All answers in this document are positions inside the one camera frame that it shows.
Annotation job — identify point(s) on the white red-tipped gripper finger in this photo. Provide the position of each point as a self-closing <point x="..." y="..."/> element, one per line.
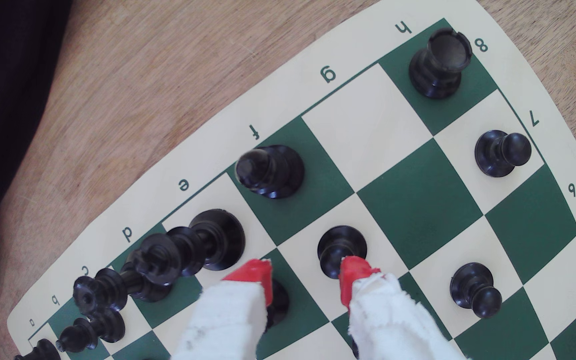
<point x="388" y="320"/>
<point x="228" y="320"/>

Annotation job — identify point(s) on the black pawn chess piece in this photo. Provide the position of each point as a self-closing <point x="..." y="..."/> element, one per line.
<point x="498" y="152"/>
<point x="338" y="247"/>
<point x="470" y="287"/>

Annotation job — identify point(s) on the black knight chess piece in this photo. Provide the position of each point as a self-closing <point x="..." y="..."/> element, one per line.
<point x="279" y="302"/>

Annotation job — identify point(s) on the black king chess piece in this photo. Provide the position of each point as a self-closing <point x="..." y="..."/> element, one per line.
<point x="218" y="240"/>

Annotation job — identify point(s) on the green and cream chess mat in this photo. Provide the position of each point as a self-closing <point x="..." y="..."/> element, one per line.
<point x="418" y="200"/>

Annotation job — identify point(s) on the black queen chess piece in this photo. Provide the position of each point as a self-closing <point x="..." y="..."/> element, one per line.
<point x="108" y="290"/>

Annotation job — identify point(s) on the black bishop chess piece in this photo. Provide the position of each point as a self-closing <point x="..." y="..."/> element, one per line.
<point x="273" y="172"/>
<point x="103" y="325"/>

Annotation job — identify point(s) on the black rook chess piece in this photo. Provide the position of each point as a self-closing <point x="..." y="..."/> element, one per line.
<point x="43" y="351"/>
<point x="438" y="65"/>

